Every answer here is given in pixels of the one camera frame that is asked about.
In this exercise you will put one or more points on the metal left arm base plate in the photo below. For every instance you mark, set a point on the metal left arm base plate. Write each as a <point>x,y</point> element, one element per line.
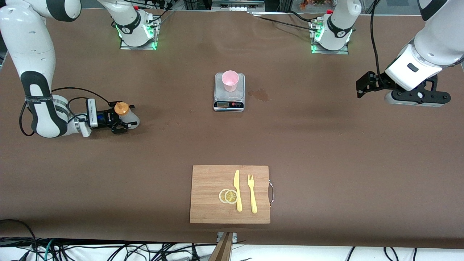
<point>344,52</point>

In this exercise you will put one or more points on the bamboo cutting board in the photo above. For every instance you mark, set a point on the bamboo cutting board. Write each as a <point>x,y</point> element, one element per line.
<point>206,210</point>

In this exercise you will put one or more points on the liquid spill puddle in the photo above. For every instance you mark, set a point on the liquid spill puddle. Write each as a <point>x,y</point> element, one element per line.
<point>261,95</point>

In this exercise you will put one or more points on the translucent orange-capped sauce bottle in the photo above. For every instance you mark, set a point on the translucent orange-capped sauce bottle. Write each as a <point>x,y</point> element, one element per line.
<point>133,119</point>

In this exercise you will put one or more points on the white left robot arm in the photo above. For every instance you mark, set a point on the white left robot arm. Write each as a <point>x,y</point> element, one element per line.
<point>435,43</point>

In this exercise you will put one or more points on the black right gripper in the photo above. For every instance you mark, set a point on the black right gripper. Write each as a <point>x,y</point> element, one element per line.
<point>107,117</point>

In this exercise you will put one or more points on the small metal table bracket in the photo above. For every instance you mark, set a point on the small metal table bracket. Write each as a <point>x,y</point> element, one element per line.
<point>235,236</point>

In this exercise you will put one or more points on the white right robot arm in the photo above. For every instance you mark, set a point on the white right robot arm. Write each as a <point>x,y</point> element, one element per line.
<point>30,43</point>

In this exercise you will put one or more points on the black left camera mount bracket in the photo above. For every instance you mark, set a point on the black left camera mount bracket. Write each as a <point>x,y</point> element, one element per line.
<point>420,95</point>

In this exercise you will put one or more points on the yellow plastic fork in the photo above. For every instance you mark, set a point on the yellow plastic fork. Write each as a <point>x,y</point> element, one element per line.
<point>253,199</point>

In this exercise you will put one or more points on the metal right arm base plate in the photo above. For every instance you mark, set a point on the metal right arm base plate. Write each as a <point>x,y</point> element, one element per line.
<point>125,46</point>

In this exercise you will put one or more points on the lemon slice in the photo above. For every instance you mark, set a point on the lemon slice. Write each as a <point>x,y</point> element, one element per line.
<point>221,196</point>
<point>231,197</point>

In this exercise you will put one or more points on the yellow plastic knife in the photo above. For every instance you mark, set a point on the yellow plastic knife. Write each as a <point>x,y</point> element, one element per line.
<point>237,185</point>

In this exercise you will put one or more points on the pink plastic cup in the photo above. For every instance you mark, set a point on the pink plastic cup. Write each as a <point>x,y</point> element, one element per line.
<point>230,85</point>

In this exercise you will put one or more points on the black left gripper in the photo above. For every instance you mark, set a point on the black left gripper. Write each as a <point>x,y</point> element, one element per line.
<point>377,83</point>

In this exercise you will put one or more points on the silver digital kitchen scale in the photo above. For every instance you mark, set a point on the silver digital kitchen scale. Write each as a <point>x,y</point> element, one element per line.
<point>229,105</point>

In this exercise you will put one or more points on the white power strip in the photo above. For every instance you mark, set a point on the white power strip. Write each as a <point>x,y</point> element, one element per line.
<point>235,8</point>

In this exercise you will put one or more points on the wooden post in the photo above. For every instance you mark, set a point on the wooden post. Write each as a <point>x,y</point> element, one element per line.
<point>223,250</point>

